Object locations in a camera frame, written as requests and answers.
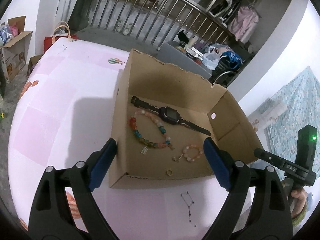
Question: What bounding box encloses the pink small bead bracelet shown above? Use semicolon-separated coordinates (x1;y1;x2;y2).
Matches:
182;143;205;163

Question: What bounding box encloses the colourful large bead necklace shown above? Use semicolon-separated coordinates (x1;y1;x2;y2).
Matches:
128;109;176;151

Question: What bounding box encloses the black smart watch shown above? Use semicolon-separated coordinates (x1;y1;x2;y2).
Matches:
131;96;211;136

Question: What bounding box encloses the brown cardboard box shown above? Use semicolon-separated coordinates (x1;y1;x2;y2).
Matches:
109;50;261;189

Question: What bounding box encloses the right hand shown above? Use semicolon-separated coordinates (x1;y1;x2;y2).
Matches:
289;188;308;219

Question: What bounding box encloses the teal patterned blanket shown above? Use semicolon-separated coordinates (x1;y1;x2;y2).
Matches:
248;67;319;161

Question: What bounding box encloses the pink balloon print bedsheet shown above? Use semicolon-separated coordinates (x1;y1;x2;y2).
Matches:
9;38;227;239

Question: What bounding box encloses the gold ladder charm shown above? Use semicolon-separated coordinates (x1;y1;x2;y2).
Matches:
141;147;148;155

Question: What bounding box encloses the wheelchair with blue bag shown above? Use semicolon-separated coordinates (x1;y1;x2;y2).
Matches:
209;51;253;88

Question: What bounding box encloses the white plastic bag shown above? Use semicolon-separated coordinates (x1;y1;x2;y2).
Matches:
202;46;220;70

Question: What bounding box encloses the pink hanging garment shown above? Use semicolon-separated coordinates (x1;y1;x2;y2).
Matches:
228;7;260;44

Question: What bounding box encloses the open cardboard box with clutter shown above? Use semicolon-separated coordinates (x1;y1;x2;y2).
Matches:
1;16;33;83

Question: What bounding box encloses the grey low cabinet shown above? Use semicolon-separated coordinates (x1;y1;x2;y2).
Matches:
156;41;212;80

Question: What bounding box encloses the red tote bag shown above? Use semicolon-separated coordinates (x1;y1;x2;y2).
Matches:
43;21;79;53

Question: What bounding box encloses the metal balcony railing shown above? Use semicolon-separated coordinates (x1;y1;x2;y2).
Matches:
69;0;233;47

